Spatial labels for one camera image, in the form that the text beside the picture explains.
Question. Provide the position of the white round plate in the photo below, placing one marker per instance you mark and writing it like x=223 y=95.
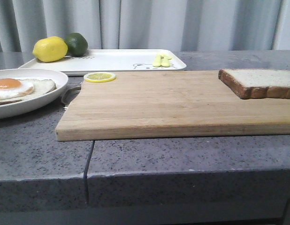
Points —
x=13 y=109

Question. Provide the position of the white rectangular tray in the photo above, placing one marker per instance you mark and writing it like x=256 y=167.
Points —
x=109 y=60

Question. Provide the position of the wooden cutting board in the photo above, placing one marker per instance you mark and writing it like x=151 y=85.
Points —
x=168 y=104

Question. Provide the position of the yellow-green plastic fork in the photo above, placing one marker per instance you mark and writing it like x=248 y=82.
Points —
x=157 y=61

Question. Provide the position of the lemon slice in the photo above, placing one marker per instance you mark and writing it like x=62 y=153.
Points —
x=99 y=77

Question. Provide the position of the grey curtain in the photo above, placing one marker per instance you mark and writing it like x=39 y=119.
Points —
x=176 y=25

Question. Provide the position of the green lime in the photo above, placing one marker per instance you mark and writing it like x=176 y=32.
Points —
x=77 y=44

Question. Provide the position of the yellow lemon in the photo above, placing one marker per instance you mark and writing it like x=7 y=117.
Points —
x=50 y=49

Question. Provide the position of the fried egg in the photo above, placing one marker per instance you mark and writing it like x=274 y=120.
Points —
x=12 y=88

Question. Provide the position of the metal cutting board handle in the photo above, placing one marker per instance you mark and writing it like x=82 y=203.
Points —
x=69 y=95

